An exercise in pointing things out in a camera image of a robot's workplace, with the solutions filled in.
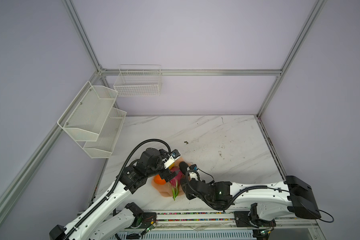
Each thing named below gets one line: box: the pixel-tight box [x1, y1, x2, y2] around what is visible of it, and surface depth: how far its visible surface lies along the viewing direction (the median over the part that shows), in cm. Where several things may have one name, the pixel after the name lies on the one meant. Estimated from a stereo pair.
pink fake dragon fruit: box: [169, 167, 183, 201], surface depth 80 cm
